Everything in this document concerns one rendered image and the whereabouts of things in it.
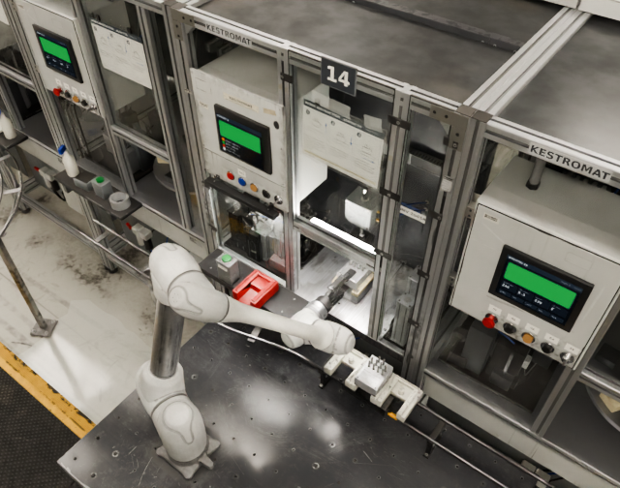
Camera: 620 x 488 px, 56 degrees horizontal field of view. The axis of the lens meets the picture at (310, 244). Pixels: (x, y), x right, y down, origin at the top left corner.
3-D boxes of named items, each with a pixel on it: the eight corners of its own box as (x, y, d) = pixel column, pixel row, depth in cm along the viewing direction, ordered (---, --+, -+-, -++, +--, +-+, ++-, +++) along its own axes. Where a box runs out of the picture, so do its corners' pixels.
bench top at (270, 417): (59, 466, 227) (56, 461, 224) (241, 296, 286) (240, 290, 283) (390, 781, 164) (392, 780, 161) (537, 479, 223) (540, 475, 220)
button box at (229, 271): (218, 277, 259) (214, 259, 250) (230, 266, 263) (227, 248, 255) (231, 285, 255) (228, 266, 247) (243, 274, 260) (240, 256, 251)
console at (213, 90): (201, 174, 237) (183, 71, 204) (248, 141, 253) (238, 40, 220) (282, 217, 219) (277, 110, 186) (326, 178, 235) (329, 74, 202)
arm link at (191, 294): (236, 303, 185) (216, 276, 193) (195, 292, 171) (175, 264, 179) (212, 333, 187) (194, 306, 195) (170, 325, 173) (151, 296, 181)
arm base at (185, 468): (196, 488, 217) (194, 481, 213) (155, 453, 226) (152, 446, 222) (229, 450, 227) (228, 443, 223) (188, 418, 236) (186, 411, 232)
